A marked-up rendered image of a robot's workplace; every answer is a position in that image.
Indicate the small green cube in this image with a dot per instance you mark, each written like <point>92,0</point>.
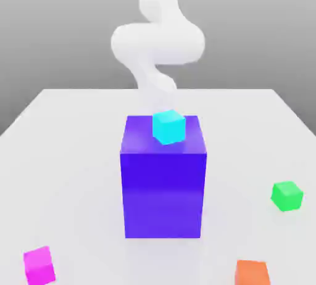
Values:
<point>286,196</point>

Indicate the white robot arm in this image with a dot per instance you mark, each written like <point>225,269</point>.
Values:
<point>158,43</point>

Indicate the small cyan cube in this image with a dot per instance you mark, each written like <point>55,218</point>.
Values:
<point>168,127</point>

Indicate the small magenta cube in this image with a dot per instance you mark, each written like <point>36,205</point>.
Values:
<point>39,265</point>

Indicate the large purple box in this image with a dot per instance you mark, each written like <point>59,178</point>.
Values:
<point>163,191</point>

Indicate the small orange cube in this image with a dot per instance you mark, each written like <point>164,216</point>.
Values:
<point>251,274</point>

